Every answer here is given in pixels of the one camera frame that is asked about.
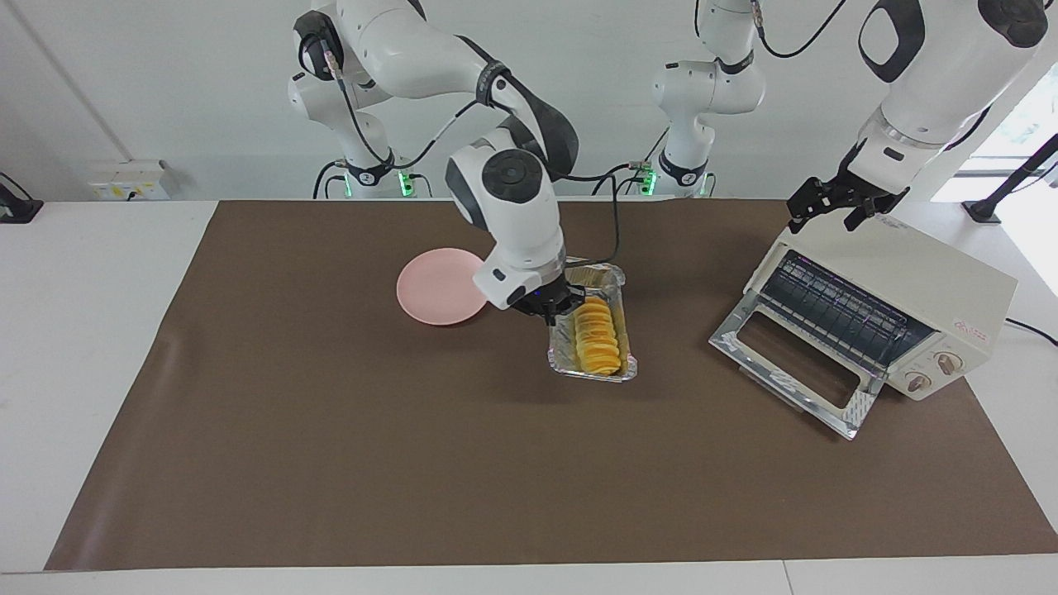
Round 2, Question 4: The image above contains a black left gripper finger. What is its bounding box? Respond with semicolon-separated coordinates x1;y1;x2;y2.
789;183;829;235
843;198;879;233

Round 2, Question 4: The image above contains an aluminium foil tray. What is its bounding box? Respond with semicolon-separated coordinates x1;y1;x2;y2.
546;263;639;383

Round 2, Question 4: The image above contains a white toaster oven body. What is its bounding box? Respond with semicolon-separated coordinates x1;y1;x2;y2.
744;213;1019;403

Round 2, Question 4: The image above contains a glass oven door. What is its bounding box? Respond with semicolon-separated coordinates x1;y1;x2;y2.
709;289;887;440

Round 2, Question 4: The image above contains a pink round plate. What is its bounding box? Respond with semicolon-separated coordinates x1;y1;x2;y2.
396;248;490;326

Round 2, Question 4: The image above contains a black stand with slanted pole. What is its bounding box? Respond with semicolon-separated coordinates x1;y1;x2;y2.
963;132;1058;224

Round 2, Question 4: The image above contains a bright window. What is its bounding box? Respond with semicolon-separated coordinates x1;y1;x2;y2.
934;62;1058;203

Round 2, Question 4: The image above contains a brown table mat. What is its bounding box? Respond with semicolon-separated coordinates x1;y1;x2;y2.
45;198;1058;571

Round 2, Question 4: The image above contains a black stand with flat foot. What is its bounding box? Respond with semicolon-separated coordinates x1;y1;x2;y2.
0;172;44;224

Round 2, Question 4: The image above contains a metal oven wire rack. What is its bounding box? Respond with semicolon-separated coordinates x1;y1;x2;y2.
760;250;935;369

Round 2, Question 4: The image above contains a black left base cable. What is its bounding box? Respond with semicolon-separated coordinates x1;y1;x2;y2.
591;128;670;198

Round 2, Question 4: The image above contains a black base cable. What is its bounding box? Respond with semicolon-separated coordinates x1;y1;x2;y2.
591;128;670;198
312;159;348;199

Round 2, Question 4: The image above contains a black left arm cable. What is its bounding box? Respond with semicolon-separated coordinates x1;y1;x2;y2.
748;0;852;60

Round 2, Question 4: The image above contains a black oven power cable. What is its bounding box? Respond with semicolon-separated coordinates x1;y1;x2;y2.
1004;317;1058;348

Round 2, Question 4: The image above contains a black right base cable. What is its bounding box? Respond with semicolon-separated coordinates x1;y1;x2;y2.
312;159;348;199

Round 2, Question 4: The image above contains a white wall outlet box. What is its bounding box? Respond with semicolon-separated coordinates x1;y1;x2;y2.
89;161;170;202

